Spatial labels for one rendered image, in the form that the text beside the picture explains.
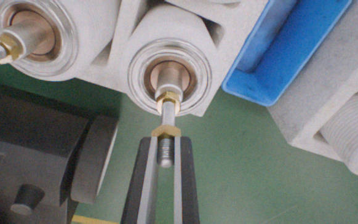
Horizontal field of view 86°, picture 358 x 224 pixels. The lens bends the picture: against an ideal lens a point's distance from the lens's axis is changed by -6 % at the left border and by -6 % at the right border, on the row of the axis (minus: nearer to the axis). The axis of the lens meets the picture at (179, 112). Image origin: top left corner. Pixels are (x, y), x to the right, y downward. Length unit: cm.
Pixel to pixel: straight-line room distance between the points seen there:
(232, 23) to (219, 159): 48
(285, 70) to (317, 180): 57
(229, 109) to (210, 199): 41
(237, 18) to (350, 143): 23
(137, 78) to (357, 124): 30
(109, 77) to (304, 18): 33
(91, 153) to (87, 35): 27
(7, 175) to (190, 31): 39
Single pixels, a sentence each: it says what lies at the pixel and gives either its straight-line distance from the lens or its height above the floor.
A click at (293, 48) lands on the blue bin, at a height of 8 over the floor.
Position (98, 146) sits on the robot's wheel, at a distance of 42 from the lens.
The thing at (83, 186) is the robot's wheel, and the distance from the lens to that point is 44.
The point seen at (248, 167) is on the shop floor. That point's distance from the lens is 71.
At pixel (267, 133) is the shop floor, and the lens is 62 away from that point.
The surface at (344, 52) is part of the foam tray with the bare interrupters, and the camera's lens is 38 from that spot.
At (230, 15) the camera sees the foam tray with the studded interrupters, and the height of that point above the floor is 18.
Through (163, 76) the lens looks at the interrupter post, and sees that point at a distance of 17.
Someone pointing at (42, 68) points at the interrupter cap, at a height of 25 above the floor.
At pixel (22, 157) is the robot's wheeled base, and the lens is 44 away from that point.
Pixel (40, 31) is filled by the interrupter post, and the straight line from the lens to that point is 20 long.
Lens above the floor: 42
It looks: 54 degrees down
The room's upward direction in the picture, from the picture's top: 179 degrees clockwise
